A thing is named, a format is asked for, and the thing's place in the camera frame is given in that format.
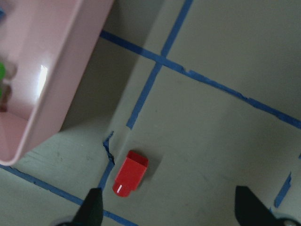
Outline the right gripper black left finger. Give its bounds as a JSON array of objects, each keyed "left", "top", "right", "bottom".
[{"left": 71, "top": 188, "right": 103, "bottom": 226}]

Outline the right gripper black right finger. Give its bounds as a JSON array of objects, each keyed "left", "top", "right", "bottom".
[{"left": 235, "top": 186, "right": 286, "bottom": 226}]

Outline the red toy block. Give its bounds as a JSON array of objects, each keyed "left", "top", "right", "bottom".
[{"left": 112, "top": 151, "right": 149, "bottom": 197}]

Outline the green toy block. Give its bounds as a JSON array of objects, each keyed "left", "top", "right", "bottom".
[{"left": 0, "top": 62, "right": 6, "bottom": 97}]

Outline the pink plastic box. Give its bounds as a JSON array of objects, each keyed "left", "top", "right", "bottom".
[{"left": 0, "top": 0, "right": 113, "bottom": 166}]

